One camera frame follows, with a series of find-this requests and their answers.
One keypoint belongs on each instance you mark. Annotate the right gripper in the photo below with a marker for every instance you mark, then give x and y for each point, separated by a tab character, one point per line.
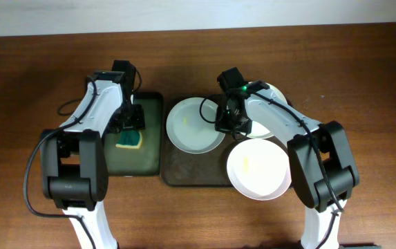
221	126

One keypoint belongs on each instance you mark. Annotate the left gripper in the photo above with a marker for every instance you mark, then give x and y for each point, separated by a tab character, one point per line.
139	124

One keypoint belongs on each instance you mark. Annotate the green and yellow sponge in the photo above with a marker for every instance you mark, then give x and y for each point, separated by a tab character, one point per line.
131	139

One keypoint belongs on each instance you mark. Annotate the pale blue-white plate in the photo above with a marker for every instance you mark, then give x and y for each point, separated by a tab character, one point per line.
188	131

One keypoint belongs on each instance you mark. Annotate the white plate with yellow stain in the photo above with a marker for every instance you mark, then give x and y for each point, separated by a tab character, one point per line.
259	169

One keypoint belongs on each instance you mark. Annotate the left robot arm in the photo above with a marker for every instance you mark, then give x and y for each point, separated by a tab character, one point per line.
73	164

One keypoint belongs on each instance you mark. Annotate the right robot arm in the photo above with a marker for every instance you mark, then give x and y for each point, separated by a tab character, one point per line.
322	167

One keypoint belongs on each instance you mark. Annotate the dark green water tray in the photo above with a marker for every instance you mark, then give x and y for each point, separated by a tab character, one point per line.
144	161

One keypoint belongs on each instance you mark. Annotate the brown serving tray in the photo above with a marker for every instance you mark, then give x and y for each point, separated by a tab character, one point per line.
181	169

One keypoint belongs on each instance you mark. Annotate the cream white plate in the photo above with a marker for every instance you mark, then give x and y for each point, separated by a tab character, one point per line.
258	130

